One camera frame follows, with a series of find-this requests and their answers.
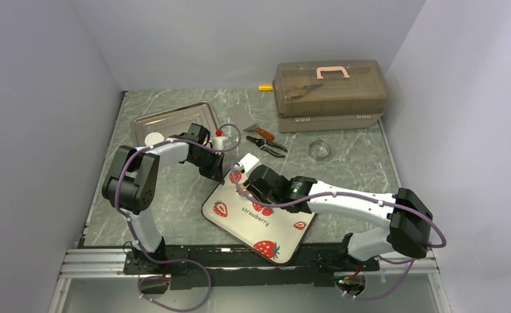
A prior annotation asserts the strawberry pattern white tray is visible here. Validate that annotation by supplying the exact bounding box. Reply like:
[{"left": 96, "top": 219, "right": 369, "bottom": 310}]
[{"left": 202, "top": 172, "right": 316, "bottom": 265}]

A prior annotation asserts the steel baking tray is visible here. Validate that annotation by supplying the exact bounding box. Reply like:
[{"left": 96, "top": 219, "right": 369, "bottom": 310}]
[{"left": 131, "top": 101, "right": 221, "bottom": 146}]

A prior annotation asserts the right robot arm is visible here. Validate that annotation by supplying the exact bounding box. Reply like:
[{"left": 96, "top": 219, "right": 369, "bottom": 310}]
[{"left": 240, "top": 165, "right": 433, "bottom": 271}]

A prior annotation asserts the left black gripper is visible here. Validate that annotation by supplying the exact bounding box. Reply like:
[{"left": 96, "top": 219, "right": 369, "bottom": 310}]
[{"left": 189, "top": 149, "right": 225, "bottom": 185}]

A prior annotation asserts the yellow small object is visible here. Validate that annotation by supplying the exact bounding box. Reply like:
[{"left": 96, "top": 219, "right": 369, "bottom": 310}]
[{"left": 258, "top": 85, "right": 273, "bottom": 92}]

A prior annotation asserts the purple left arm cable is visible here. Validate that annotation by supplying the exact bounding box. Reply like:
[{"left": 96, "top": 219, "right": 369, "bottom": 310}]
[{"left": 114, "top": 123, "right": 242, "bottom": 312}]

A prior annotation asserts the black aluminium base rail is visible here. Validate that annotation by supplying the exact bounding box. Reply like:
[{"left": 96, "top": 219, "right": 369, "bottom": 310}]
[{"left": 59, "top": 244, "right": 439, "bottom": 291}]

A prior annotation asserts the spatula with wooden handle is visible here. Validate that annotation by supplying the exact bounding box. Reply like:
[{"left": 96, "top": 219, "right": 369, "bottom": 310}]
[{"left": 243, "top": 124, "right": 275, "bottom": 142}]

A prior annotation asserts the brown translucent tool box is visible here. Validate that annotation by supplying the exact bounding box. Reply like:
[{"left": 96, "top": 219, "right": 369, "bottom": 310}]
[{"left": 273, "top": 59, "right": 388, "bottom": 133}]

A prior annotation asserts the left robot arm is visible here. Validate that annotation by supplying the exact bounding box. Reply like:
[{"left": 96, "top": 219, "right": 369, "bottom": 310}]
[{"left": 102, "top": 123, "right": 227, "bottom": 274}]

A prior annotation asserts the round metal cutter ring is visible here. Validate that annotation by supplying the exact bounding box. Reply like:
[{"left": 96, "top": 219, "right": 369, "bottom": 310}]
[{"left": 309, "top": 140, "right": 332, "bottom": 159}]

